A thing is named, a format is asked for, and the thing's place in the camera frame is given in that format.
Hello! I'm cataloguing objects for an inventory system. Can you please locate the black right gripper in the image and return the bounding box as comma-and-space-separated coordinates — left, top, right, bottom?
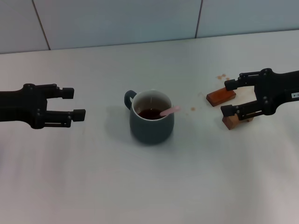
220, 68, 299, 121

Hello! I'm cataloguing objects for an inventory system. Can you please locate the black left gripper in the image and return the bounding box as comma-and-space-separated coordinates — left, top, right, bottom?
0, 83, 86, 130

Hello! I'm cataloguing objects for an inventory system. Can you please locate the pink handled metal spoon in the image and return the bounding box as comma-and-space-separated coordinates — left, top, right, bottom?
159, 106, 180, 117

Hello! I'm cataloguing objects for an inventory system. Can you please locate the grey ceramic cup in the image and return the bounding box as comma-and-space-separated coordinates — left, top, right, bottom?
124, 90, 175, 145

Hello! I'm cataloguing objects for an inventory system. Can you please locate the dark brown wooden block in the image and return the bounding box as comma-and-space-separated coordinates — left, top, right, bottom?
206, 87, 236, 107

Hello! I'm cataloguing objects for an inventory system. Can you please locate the light brown wooden block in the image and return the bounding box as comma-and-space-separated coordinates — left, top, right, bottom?
221, 114, 254, 130

